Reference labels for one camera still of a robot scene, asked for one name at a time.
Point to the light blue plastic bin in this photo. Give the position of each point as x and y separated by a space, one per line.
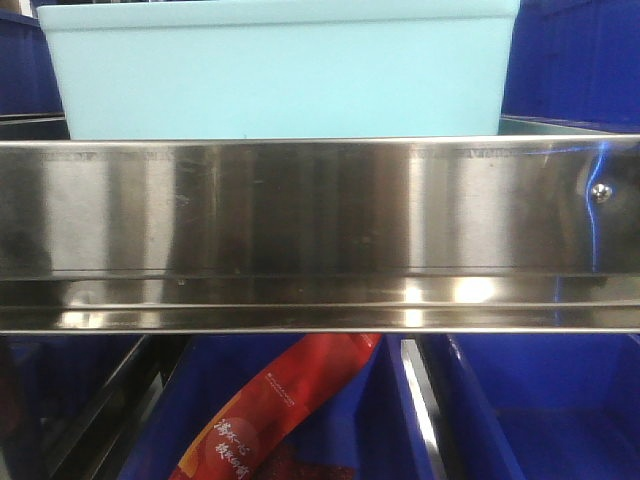
280 69

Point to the dark blue bin lower middle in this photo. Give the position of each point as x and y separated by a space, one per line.
369 430

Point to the dark blue bin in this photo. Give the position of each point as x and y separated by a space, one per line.
369 430
28 83
541 406
61 373
576 61

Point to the dark blue bin lower right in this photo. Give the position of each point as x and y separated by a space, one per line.
541 406

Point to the dark blue bin upper right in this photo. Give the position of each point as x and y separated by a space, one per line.
576 61

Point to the dark blue bin lower left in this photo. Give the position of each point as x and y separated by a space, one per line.
61 373

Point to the dark blue bin upper left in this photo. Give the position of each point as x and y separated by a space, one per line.
28 83

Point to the red snack bag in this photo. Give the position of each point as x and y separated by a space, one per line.
243 433

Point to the stainless steel shelf rail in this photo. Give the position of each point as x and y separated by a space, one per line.
458 234

